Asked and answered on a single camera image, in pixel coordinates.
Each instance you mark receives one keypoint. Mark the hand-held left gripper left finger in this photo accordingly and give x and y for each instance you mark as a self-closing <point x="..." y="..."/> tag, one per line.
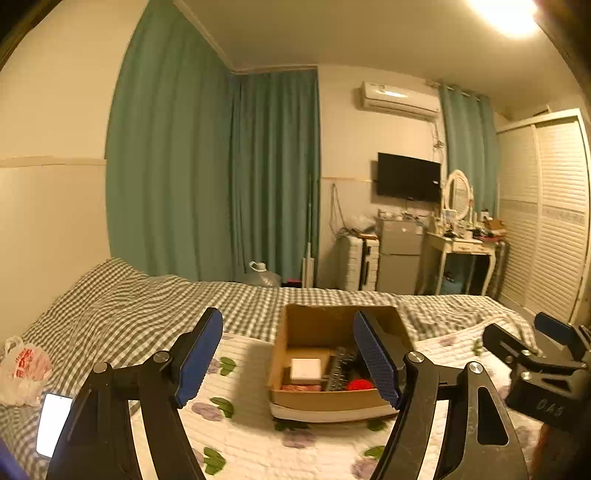
<point x="198" y="360"/>

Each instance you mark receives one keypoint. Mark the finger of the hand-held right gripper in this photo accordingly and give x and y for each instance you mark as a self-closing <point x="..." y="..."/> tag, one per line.
<point x="503" y="339"/>
<point x="556" y="325"/>

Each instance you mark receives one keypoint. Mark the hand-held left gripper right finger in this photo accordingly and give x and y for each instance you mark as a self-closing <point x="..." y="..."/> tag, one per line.
<point x="376" y="360"/>

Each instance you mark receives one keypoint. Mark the small red object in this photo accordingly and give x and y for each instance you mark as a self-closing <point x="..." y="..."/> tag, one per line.
<point x="360" y="385"/>

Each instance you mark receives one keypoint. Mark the black remote control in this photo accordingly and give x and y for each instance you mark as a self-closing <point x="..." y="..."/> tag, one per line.
<point x="339" y="369"/>

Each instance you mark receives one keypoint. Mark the cardboard box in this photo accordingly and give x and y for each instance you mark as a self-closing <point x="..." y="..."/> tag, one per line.
<point x="323" y="399"/>

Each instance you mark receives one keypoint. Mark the white square plug adapter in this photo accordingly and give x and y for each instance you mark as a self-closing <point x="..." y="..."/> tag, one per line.
<point x="307" y="369"/>

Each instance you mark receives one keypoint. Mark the pink packet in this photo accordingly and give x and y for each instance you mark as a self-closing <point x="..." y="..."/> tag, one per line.
<point x="300" y="387"/>

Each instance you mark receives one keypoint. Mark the blue bin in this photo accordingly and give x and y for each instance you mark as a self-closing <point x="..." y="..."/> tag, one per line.
<point x="451" y="284"/>

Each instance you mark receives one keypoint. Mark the white flat box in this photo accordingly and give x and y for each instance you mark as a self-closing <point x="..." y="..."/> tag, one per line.
<point x="323" y="415"/>

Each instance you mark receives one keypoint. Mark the grey checkered bed sheet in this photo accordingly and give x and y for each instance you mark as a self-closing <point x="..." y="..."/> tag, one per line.
<point x="138" y="304"/>

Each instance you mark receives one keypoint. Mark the white suitcase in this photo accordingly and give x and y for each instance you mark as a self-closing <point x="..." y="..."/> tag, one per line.
<point x="358" y="263"/>

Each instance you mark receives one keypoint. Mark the white quilted floral blanket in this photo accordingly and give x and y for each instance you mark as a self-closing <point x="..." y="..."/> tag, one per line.
<point x="258" y="438"/>

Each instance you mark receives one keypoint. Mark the white dressing table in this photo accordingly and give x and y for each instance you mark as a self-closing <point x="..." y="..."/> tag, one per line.
<point x="461" y="247"/>

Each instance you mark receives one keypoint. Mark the clear water jug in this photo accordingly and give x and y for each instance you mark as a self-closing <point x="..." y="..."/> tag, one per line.
<point x="258" y="277"/>

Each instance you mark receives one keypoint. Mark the grey two-door fridge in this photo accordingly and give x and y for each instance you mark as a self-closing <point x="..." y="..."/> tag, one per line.
<point x="399" y="258"/>

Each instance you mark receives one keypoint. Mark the white louvered wardrobe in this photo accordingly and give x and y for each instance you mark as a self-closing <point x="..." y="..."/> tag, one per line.
<point x="549" y="217"/>

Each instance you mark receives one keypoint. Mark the white pole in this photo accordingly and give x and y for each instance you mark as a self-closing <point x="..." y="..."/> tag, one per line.
<point x="309" y="267"/>

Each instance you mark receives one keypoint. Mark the clear plastic bag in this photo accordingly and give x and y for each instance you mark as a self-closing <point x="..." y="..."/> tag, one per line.
<point x="361" y="224"/>

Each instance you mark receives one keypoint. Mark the white oval vanity mirror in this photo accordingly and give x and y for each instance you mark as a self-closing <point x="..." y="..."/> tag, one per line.
<point x="458" y="191"/>

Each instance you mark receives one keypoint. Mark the smartphone with lit screen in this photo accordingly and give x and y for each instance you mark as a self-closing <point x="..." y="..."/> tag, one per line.
<point x="51" y="424"/>

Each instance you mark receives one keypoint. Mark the white red-printed plastic bag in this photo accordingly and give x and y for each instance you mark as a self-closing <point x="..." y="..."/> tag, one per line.
<point x="25" y="369"/>

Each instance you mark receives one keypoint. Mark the narrow teal curtain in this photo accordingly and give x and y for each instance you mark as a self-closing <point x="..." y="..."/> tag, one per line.
<point x="471" y="152"/>

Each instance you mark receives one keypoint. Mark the teal corner curtain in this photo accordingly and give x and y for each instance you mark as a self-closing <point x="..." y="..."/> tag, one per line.
<point x="277" y="184"/>

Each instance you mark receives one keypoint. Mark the wide teal curtain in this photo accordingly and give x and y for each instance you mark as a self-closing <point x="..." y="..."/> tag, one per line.
<point x="171" y="161"/>

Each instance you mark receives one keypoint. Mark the white air conditioner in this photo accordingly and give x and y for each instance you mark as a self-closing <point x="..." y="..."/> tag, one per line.
<point x="397" y="98"/>

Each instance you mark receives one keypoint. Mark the ceiling light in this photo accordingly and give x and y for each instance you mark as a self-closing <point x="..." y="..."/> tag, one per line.
<point x="503" y="16"/>

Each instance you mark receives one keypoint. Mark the black wall television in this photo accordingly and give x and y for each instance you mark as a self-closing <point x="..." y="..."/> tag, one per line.
<point x="408" y="177"/>

